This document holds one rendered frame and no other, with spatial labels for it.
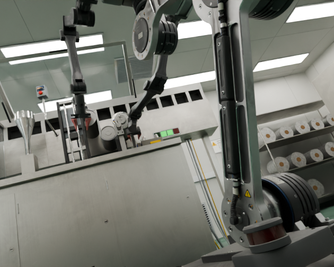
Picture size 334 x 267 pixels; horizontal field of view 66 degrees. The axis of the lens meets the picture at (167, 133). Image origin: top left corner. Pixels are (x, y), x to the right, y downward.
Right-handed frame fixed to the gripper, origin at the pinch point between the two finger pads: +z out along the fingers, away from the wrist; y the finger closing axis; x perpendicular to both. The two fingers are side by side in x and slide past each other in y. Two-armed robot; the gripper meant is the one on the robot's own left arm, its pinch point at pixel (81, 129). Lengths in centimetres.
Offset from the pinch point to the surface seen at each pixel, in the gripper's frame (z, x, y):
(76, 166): 21.9, -2.6, 4.1
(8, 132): 3, -105, 40
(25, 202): 39, -7, 32
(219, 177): 56, -27, -127
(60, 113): -10.2, -42.3, 5.0
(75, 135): 5.2, -29.5, -1.3
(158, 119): -1, -57, -82
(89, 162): 20.4, -0.7, -3.0
